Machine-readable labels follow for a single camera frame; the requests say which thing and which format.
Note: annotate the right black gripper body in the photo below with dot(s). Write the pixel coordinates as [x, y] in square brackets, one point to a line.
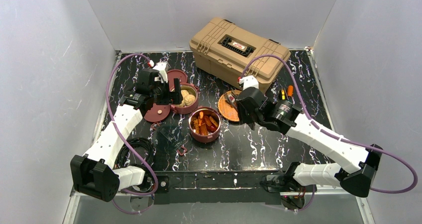
[244, 106]

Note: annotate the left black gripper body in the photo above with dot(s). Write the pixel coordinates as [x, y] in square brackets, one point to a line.
[169, 94]

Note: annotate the steamed bun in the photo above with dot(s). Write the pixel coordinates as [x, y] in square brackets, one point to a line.
[189, 99]
[185, 93]

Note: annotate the metal food tongs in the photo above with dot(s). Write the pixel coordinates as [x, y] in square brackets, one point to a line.
[234, 106]

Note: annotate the red steel lunch bowl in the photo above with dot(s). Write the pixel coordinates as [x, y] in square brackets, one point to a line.
[211, 136]
[182, 109]

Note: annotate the fried chicken pieces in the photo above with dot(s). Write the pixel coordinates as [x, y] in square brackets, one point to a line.
[201, 130]

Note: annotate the red sausage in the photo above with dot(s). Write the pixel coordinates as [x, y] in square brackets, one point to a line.
[212, 128]

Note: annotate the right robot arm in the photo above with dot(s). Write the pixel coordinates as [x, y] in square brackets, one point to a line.
[353, 168]

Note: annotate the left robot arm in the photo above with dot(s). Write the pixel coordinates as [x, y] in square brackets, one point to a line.
[93, 173]

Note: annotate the red lunch box clip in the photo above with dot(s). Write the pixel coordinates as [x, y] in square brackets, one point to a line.
[181, 150]

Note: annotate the sushi roll piece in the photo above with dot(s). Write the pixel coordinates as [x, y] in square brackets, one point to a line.
[231, 98]

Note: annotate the red round lid front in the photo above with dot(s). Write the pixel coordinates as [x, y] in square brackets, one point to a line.
[157, 113]

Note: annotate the red round lid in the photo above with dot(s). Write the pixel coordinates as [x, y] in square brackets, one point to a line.
[175, 73]
[157, 113]

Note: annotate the red round lid rear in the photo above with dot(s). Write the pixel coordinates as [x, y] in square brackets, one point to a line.
[175, 73]

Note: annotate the orange green screwdriver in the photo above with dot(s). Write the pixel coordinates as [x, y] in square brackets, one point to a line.
[290, 92]

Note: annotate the dark transparent round lid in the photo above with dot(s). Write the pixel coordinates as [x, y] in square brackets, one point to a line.
[168, 138]

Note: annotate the tan plastic toolbox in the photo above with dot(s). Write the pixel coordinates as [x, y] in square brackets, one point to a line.
[229, 52]

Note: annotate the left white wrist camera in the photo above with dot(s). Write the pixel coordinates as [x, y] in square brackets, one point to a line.
[162, 68]

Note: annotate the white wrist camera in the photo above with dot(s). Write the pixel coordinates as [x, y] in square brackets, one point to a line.
[248, 82]
[162, 68]

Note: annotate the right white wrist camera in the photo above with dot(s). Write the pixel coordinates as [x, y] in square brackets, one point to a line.
[248, 82]

